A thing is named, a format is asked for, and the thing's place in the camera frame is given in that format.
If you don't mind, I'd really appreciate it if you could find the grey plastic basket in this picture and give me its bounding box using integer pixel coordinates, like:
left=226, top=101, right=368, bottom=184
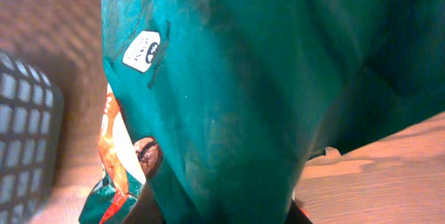
left=1, top=51, right=64, bottom=224

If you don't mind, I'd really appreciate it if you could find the green coffee bag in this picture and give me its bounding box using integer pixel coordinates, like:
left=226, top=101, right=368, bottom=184
left=79, top=0, right=444, bottom=223

